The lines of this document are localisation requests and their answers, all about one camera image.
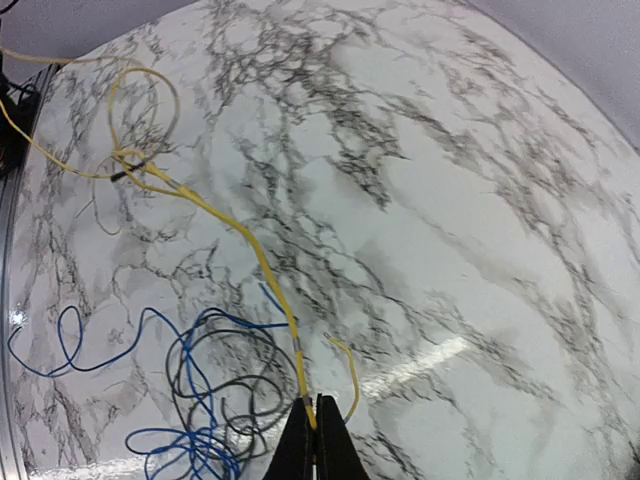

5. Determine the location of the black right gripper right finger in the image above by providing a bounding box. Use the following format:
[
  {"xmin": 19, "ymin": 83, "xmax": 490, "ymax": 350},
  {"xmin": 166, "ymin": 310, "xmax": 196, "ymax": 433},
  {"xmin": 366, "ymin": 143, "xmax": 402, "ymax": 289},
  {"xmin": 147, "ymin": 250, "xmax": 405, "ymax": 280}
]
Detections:
[{"xmin": 316, "ymin": 395, "xmax": 369, "ymax": 480}]

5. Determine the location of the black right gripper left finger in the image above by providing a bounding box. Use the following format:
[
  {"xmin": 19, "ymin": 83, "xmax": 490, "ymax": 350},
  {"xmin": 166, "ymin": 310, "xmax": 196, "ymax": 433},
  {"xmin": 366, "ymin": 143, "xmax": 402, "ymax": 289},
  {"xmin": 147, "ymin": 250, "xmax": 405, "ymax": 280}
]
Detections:
[{"xmin": 263, "ymin": 398, "xmax": 314, "ymax": 480}]

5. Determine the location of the yellow cable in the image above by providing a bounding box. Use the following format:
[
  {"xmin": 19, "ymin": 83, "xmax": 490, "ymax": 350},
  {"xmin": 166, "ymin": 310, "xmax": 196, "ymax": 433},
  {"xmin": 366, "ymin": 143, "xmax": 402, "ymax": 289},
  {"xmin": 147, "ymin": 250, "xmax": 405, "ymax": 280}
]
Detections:
[{"xmin": 0, "ymin": 49, "xmax": 361, "ymax": 431}]

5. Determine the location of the black cable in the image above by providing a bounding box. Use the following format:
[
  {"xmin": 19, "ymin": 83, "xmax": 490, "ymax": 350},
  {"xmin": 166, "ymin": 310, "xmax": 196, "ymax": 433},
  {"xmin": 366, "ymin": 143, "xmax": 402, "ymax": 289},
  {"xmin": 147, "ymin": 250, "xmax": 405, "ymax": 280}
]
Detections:
[{"xmin": 164, "ymin": 309, "xmax": 296, "ymax": 459}]

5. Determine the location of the aluminium front table frame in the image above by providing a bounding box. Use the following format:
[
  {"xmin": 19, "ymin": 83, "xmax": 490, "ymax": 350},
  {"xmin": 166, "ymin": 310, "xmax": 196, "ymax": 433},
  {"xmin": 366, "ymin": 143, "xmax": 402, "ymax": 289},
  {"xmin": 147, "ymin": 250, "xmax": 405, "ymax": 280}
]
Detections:
[{"xmin": 1, "ymin": 66, "xmax": 57, "ymax": 479}]

